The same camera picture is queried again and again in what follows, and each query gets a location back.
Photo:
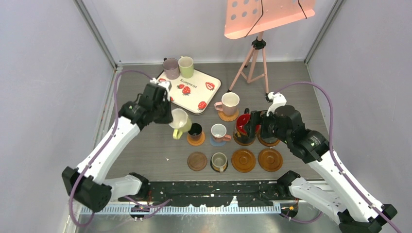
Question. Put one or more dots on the glossy brown grooved wooden coaster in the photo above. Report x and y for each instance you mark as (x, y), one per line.
(270, 160)

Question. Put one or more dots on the woven orange rattan coaster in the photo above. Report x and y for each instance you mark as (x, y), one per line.
(228, 118)

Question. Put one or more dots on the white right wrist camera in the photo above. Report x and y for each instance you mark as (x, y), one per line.
(277, 100)

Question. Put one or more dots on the dark brown wooden coaster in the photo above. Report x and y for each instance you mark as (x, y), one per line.
(197, 161)

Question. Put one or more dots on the cream white mug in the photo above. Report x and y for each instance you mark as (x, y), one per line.
(181, 123)

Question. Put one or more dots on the red black mug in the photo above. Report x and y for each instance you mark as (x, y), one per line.
(239, 135)

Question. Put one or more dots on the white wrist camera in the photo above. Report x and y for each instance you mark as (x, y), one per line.
(277, 100)
(166, 84)

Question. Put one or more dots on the plain orange round coaster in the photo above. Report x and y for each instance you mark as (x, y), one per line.
(193, 142)

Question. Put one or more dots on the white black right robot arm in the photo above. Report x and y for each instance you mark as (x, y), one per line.
(353, 208)

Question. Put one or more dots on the white serving tray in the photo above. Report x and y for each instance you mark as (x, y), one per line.
(192, 94)

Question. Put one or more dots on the mauve mug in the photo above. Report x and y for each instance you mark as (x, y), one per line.
(171, 68)

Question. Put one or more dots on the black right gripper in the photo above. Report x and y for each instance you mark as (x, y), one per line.
(250, 128)

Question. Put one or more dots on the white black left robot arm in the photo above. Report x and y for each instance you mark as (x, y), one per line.
(88, 180)

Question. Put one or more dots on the pink music stand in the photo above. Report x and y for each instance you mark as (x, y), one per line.
(255, 17)

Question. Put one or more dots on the orange black-rimmed coaster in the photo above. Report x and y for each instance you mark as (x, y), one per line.
(219, 169)

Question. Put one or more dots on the dark teal mug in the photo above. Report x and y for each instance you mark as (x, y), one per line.
(267, 141)

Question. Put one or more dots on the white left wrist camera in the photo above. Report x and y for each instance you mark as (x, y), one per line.
(166, 84)

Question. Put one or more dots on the pink handled floral mug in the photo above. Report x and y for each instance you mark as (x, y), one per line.
(219, 133)

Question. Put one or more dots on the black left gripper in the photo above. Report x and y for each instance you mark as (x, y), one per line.
(167, 118)

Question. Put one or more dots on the pale green mug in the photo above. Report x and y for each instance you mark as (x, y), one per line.
(186, 66)

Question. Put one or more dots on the grey small mug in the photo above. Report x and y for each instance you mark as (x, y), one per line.
(219, 159)

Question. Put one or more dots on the blue smiley foam coaster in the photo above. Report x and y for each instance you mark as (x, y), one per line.
(216, 144)

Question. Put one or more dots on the black small mug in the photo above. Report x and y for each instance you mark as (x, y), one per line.
(195, 132)

